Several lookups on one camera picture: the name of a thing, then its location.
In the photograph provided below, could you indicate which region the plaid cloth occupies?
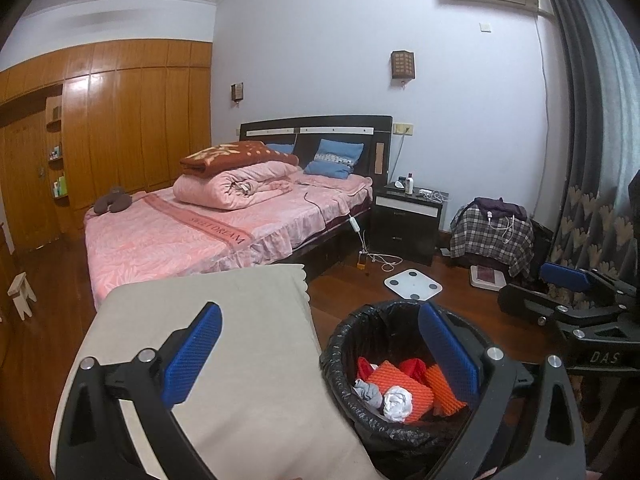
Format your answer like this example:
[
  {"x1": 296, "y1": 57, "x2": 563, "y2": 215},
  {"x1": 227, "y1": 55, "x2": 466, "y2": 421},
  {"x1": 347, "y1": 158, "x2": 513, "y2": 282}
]
[{"x1": 449, "y1": 199, "x2": 535, "y2": 278}]

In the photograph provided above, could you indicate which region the white tissue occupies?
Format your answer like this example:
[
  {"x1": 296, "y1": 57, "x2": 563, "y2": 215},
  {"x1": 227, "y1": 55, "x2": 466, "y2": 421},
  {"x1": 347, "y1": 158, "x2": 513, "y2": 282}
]
[{"x1": 382, "y1": 386, "x2": 415, "y2": 423}]

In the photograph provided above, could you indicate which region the white charger with cable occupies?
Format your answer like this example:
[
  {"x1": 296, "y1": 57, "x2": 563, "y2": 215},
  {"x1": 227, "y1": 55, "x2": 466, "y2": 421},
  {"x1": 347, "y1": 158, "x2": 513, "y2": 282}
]
[{"x1": 487, "y1": 211, "x2": 516, "y2": 246}]

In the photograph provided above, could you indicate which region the white wall conduit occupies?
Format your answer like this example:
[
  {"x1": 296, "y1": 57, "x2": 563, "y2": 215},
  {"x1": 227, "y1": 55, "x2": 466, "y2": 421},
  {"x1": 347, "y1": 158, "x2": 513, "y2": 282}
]
[{"x1": 536, "y1": 10, "x2": 551, "y2": 226}]

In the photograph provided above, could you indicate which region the red plastic bag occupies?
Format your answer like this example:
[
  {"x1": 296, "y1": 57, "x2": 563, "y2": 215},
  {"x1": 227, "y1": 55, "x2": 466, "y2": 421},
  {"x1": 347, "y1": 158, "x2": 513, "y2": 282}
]
[{"x1": 400, "y1": 358, "x2": 428, "y2": 386}]

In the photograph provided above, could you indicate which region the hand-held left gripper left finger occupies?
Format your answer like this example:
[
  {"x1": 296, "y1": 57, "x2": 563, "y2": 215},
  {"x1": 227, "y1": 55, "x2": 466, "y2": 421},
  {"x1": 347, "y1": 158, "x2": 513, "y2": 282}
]
[{"x1": 52, "y1": 301, "x2": 223, "y2": 480}]

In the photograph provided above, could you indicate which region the beige table cover cloth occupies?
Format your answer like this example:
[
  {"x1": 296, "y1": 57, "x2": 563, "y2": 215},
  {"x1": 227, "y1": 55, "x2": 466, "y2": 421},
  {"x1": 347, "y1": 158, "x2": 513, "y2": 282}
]
[{"x1": 50, "y1": 262, "x2": 386, "y2": 480}]

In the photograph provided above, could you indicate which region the dark purple garment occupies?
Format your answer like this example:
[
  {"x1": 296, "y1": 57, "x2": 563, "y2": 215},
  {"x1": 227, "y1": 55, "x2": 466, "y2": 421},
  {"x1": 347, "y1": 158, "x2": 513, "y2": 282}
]
[{"x1": 475, "y1": 196, "x2": 528, "y2": 218}]

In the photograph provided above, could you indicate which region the trash bin with black bag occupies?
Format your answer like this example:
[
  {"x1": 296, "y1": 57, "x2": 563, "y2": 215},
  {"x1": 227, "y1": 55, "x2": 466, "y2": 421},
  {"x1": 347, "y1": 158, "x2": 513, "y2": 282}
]
[{"x1": 319, "y1": 299, "x2": 506, "y2": 480}]

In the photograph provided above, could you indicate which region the patterned curtain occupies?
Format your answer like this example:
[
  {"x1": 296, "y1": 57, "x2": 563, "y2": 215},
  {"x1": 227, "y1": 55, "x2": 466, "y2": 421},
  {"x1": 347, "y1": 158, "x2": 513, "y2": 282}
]
[{"x1": 532, "y1": 0, "x2": 640, "y2": 311}]

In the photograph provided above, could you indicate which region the large blue pillow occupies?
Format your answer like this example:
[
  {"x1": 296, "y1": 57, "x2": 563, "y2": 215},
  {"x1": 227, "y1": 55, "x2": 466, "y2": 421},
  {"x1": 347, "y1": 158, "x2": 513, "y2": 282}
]
[{"x1": 303, "y1": 139, "x2": 365, "y2": 180}]

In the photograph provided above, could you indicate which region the white bed controller cable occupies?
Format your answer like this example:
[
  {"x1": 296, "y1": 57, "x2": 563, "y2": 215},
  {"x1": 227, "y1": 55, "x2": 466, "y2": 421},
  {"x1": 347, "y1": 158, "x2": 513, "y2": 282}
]
[{"x1": 300, "y1": 190, "x2": 371, "y2": 261}]

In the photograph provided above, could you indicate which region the folded pink quilt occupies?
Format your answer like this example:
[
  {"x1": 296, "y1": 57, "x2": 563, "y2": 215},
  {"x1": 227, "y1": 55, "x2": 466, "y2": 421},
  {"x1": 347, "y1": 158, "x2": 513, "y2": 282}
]
[{"x1": 172, "y1": 160, "x2": 301, "y2": 211}]

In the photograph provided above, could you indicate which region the white floor cable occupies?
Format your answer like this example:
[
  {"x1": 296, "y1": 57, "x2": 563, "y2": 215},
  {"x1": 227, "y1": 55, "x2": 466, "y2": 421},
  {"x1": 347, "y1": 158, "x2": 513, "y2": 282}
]
[{"x1": 367, "y1": 252, "x2": 403, "y2": 273}]

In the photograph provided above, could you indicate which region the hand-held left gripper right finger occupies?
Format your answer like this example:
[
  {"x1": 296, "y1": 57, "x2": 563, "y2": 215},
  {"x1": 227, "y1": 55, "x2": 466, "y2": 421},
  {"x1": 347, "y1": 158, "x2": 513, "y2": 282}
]
[{"x1": 417, "y1": 301, "x2": 587, "y2": 480}]

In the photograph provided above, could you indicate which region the orange bubble wrap sheet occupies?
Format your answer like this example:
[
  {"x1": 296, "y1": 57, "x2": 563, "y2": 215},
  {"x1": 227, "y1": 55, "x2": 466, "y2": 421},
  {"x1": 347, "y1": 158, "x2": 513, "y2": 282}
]
[
  {"x1": 367, "y1": 362, "x2": 432, "y2": 423},
  {"x1": 425, "y1": 364, "x2": 468, "y2": 417}
]

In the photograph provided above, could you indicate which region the grey paper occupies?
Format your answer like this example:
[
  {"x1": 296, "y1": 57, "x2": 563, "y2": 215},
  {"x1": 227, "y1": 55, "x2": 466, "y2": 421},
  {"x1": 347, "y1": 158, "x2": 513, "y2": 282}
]
[{"x1": 352, "y1": 379, "x2": 383, "y2": 406}]

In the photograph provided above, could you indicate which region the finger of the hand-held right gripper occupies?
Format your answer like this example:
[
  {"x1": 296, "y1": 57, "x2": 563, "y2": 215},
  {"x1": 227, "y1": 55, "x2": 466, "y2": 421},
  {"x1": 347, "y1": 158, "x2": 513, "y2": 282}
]
[
  {"x1": 499, "y1": 283, "x2": 627, "y2": 329},
  {"x1": 539, "y1": 261, "x2": 640, "y2": 311}
]

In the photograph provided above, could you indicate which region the folded brown blanket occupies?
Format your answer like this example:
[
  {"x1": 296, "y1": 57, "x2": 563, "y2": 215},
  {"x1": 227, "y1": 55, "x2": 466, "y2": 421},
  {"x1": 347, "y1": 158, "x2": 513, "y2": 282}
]
[{"x1": 180, "y1": 140, "x2": 300, "y2": 177}]

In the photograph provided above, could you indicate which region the white scale with red top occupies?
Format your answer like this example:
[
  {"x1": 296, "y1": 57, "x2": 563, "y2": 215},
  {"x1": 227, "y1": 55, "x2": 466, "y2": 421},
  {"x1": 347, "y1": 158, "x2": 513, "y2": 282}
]
[{"x1": 469, "y1": 265, "x2": 506, "y2": 292}]

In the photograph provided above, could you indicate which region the wooden wardrobe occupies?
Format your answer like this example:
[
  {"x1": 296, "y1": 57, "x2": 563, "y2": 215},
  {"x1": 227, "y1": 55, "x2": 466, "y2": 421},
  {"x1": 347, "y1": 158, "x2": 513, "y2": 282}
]
[{"x1": 0, "y1": 40, "x2": 213, "y2": 251}]

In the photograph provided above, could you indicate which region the black white nightstand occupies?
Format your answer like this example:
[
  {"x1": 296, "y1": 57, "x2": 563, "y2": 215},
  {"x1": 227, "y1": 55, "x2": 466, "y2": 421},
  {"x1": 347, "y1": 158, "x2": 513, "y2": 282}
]
[{"x1": 370, "y1": 182, "x2": 446, "y2": 267}]

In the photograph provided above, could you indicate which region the dark wooden bed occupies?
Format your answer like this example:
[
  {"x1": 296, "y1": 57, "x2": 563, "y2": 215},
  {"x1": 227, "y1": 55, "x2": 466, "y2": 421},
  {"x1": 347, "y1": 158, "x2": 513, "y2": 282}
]
[{"x1": 84, "y1": 115, "x2": 393, "y2": 311}]

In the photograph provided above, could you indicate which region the large brown wall lamp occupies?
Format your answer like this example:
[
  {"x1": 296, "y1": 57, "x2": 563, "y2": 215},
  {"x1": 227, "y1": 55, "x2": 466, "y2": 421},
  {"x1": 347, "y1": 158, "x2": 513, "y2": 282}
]
[{"x1": 391, "y1": 50, "x2": 416, "y2": 82}]

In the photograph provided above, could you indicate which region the small white wooden stool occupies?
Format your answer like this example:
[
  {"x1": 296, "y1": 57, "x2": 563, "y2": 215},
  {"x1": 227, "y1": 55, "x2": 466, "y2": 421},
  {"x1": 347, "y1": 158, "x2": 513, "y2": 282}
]
[{"x1": 7, "y1": 272, "x2": 37, "y2": 318}]

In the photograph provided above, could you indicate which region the white bathroom scale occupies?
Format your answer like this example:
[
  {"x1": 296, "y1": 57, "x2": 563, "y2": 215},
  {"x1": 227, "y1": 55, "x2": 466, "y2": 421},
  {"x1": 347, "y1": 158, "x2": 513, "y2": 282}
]
[{"x1": 384, "y1": 268, "x2": 443, "y2": 301}]

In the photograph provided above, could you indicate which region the pink bed sheet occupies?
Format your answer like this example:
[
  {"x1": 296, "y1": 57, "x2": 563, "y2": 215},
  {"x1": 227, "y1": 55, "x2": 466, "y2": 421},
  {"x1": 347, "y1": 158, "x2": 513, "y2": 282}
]
[{"x1": 84, "y1": 172, "x2": 373, "y2": 306}]

